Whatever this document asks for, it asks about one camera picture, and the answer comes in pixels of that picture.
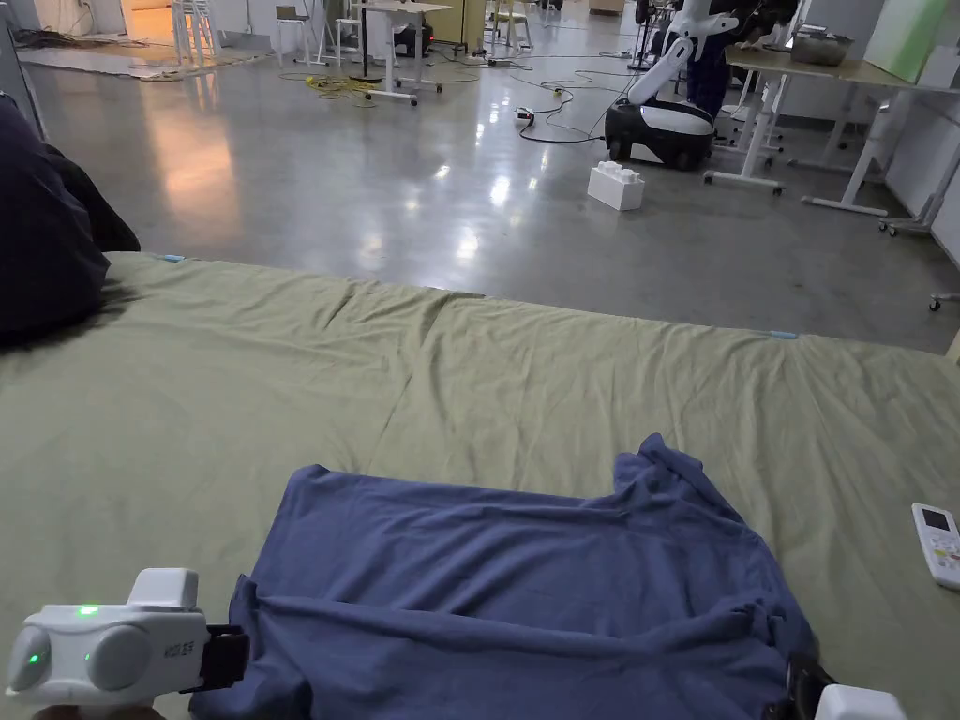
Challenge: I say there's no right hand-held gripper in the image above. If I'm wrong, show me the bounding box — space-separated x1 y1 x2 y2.
778 651 910 720

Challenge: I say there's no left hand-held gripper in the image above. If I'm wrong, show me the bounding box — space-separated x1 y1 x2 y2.
3 568 250 703

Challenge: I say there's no dark blue shirt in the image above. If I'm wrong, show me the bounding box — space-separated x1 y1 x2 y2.
188 432 820 720

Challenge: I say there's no person's left hand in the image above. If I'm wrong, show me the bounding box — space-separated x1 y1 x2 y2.
31 701 165 720

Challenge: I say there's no white remote control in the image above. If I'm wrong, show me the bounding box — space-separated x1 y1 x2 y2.
910 502 960 591

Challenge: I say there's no bed with pale green sheet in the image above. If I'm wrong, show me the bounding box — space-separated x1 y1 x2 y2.
0 250 960 720

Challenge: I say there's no white foam block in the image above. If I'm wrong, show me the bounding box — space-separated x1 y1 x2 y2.
586 158 647 212

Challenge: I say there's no white and black robot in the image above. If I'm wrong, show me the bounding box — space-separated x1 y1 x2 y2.
603 0 742 172

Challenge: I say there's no long table with white legs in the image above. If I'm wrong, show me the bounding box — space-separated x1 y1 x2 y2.
703 22 960 220

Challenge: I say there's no white desk on wheels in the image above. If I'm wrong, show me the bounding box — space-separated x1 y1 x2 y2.
351 0 455 107

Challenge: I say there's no pale green chair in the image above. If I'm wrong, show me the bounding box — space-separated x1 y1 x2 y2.
488 0 535 53

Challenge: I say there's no black floor cable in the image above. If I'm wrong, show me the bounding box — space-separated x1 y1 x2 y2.
490 52 633 145

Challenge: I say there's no yellow cable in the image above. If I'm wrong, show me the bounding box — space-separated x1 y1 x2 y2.
280 69 378 101

